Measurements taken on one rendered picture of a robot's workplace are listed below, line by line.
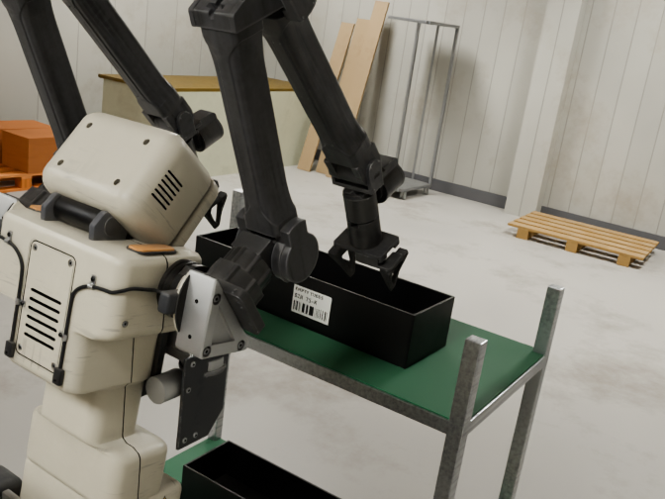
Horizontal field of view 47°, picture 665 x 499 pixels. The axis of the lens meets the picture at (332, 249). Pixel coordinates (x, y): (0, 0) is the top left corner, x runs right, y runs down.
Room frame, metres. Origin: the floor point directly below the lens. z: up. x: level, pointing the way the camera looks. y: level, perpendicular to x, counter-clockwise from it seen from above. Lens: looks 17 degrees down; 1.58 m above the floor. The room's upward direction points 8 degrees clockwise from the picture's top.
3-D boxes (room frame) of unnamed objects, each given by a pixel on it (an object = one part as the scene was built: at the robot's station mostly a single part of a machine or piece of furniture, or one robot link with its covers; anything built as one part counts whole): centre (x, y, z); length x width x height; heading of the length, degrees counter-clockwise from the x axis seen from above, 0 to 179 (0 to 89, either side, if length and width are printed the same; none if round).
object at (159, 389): (1.18, 0.29, 0.99); 0.28 x 0.16 x 0.22; 57
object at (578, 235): (6.46, -2.11, 0.05); 1.14 x 0.79 x 0.11; 59
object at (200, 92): (7.61, 1.29, 0.40); 2.37 x 0.77 x 0.81; 149
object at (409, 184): (7.52, -0.54, 0.82); 0.61 x 0.51 x 1.64; 149
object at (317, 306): (1.59, 0.02, 1.01); 0.57 x 0.17 x 0.11; 57
